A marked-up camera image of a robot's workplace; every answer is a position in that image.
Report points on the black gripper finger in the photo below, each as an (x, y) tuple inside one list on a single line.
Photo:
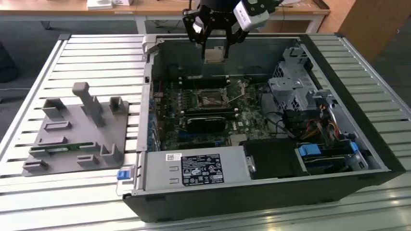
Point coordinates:
[(235, 34), (193, 26)]

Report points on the silver square CPU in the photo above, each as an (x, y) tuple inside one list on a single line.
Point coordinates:
[(214, 56)]

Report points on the black RAM slot bank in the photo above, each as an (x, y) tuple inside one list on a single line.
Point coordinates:
[(209, 81)]

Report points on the black CPU socket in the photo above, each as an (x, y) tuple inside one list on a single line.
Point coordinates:
[(210, 98)]

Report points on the white box with dark print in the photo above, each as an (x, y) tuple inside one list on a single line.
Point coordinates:
[(122, 2)]

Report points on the silver metal disk bay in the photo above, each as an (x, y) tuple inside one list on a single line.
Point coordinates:
[(289, 91)]

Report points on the green motherboard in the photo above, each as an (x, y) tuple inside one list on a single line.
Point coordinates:
[(250, 115)]

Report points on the black graphics card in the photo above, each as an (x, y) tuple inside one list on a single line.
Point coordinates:
[(206, 124)]

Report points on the wooden desk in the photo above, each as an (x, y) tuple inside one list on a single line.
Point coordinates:
[(65, 12)]

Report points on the wooden cabinet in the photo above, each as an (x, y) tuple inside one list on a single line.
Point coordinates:
[(369, 26)]

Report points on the small silver heatsink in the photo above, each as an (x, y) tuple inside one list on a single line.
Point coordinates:
[(239, 138)]

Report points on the black plastic fan shroud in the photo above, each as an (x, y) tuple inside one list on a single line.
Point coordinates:
[(273, 158)]

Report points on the blue disk carrier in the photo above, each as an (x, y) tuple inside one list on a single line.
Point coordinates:
[(309, 150)]

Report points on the white barcode sticker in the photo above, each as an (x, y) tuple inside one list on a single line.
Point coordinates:
[(174, 157)]

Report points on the black power supply label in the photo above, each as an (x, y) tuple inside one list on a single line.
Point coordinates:
[(202, 169)]

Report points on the grey parts rack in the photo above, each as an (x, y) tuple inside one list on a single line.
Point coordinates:
[(81, 134)]

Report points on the small blue plastic clip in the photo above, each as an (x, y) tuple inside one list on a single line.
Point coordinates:
[(354, 147)]

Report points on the silver power supply unit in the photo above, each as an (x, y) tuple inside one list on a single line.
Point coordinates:
[(158, 170)]

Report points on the green RAM stick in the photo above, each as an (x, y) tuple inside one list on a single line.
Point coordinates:
[(75, 145)]

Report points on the blue case latch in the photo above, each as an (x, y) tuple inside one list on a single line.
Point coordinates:
[(123, 174)]

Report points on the black open PC case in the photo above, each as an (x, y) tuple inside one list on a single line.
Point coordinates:
[(257, 204)]

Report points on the small white wrist camera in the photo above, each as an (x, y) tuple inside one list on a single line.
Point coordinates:
[(198, 27)]

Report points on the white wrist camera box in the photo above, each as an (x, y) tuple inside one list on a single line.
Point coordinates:
[(249, 14)]

